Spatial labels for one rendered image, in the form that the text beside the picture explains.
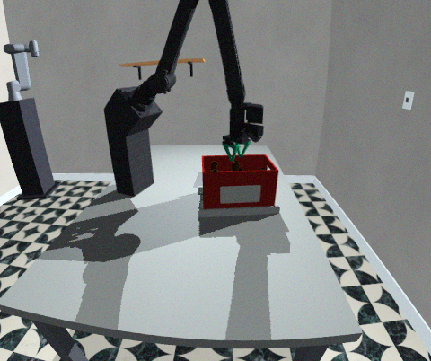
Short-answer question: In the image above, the red crate with dividers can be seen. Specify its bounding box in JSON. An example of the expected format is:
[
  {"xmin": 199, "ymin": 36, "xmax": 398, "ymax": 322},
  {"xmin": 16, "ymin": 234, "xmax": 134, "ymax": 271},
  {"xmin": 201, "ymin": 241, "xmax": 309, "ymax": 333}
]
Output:
[{"xmin": 202, "ymin": 154, "xmax": 278, "ymax": 209}]

